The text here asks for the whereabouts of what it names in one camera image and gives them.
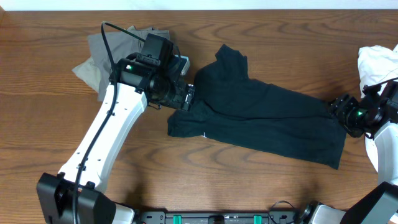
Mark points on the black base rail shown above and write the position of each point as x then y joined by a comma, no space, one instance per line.
275,215

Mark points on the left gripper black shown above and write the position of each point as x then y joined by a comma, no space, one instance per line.
182,99

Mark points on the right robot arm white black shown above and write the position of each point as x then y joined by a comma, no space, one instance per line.
375,116

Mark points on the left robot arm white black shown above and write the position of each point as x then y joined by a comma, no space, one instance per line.
154,76

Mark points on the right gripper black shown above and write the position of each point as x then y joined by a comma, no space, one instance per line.
342,104

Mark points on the beige folded garment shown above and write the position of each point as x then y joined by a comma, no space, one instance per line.
89,73

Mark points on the grey folded shorts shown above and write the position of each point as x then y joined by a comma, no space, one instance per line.
121,45

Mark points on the dark teal t-shirt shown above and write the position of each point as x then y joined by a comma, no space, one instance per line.
230,107

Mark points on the white crumpled garment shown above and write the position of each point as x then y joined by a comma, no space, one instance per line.
376,65

